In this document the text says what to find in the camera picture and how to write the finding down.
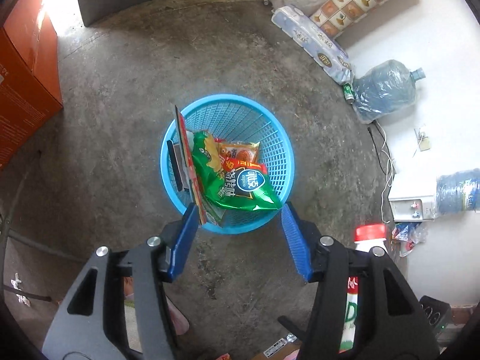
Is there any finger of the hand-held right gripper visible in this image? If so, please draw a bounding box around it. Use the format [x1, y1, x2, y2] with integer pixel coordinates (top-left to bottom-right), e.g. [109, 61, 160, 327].
[277, 316, 310, 341]

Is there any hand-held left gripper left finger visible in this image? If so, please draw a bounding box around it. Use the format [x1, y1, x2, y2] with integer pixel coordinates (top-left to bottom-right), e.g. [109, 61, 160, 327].
[41, 203, 199, 360]

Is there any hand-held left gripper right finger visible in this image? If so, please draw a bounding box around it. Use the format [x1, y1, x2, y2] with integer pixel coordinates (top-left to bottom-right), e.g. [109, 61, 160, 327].
[281, 202, 440, 360]

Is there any green snack bag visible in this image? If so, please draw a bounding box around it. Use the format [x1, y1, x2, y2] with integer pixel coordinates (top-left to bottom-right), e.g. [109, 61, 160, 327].
[191, 130, 283, 211]

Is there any white bottle with red cap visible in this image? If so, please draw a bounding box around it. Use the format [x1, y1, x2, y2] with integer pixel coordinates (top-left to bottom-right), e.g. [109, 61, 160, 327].
[339, 224, 388, 354]

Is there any blue plastic basket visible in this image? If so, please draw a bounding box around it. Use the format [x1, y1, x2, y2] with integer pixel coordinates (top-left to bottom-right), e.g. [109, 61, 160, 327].
[160, 93, 292, 235]

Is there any small cardboard box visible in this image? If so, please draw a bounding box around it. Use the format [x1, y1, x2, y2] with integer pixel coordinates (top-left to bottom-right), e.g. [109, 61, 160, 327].
[250, 339, 305, 360]

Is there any crumpled plastic bag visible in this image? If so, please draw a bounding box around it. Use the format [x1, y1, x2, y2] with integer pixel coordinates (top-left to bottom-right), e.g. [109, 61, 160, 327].
[391, 221, 427, 258]

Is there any red snack packet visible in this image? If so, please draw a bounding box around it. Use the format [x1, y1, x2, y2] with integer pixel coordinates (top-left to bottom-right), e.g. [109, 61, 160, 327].
[223, 157, 268, 175]

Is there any flat box with red edge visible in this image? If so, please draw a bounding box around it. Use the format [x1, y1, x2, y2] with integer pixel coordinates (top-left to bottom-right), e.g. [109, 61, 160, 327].
[170, 104, 211, 226]

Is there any orange snack packet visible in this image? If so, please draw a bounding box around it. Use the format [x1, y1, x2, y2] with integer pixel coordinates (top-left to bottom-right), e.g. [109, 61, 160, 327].
[217, 139, 261, 166]

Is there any white water dispenser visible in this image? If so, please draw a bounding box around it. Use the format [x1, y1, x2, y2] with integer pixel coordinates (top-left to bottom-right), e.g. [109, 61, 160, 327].
[388, 194, 438, 222]

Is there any blue water jug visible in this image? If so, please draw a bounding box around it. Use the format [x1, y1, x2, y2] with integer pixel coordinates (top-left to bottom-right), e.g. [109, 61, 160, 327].
[435, 168, 480, 217]

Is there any water jug in plastic wrap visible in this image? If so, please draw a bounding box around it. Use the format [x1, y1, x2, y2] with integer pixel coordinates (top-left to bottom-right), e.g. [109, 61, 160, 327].
[351, 59, 427, 125]

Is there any toilet paper pack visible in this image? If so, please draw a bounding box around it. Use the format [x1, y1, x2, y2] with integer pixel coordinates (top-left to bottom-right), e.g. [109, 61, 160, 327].
[271, 4, 355, 86]

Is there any orange cardboard box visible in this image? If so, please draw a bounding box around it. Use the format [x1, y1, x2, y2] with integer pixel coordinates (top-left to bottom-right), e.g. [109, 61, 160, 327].
[0, 0, 64, 170]

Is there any white cable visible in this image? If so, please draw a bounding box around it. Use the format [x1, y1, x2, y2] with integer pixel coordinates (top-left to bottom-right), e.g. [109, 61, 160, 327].
[368, 121, 398, 223]

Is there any wall outlet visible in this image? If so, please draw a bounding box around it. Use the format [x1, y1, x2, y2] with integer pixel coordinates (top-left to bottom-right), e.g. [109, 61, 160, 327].
[414, 125, 432, 152]

